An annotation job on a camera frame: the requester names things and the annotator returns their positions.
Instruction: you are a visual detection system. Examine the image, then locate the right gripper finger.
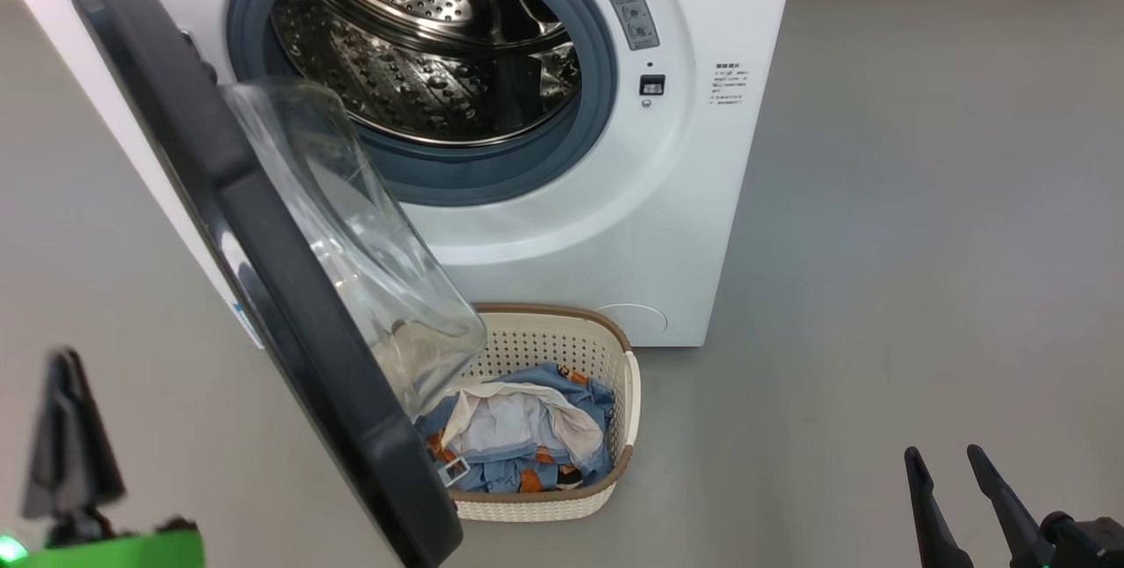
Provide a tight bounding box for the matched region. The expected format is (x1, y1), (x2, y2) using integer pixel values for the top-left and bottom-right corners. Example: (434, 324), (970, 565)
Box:
(904, 447), (974, 568)
(966, 443), (1055, 568)

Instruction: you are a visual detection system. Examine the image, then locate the grey warning sticker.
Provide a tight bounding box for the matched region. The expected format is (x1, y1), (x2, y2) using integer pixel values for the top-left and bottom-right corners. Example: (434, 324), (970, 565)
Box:
(596, 0), (661, 51)

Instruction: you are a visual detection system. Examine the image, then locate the blue cartoon print garment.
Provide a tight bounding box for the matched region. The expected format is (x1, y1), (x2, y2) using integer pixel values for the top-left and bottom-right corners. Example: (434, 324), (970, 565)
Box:
(413, 363), (616, 494)

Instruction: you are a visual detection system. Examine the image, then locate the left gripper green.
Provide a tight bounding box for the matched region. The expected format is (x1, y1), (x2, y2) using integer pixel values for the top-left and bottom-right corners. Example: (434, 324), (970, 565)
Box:
(0, 349), (205, 568)

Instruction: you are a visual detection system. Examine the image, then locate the stainless steel washing machine drum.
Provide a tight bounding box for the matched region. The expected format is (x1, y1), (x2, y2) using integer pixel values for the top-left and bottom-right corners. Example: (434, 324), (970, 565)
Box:
(270, 0), (582, 147)

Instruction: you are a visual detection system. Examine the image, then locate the white front-load washing machine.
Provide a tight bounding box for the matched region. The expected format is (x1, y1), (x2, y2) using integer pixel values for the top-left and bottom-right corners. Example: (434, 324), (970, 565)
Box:
(0, 0), (802, 348)

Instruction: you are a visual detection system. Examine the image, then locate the black round glass washer door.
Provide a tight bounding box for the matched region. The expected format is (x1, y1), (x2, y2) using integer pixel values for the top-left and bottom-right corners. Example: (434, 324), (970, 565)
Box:
(61, 0), (488, 568)

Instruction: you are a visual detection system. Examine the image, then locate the cream laundry basket brown rim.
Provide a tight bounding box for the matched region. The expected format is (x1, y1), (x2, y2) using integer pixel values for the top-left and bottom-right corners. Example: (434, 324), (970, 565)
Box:
(448, 303), (642, 522)

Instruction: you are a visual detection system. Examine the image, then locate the grey rubber door gasket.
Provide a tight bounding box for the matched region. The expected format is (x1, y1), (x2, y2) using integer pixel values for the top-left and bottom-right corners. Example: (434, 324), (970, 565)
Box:
(226, 0), (618, 207)

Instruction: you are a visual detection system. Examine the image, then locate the blue energy label sticker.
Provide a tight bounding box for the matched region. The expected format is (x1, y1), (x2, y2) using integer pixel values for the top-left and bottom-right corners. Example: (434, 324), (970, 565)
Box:
(230, 300), (264, 349)

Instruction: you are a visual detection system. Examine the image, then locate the blue cartoon garment cream lining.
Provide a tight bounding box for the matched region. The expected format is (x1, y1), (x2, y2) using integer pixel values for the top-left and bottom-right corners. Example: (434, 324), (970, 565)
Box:
(439, 379), (607, 464)

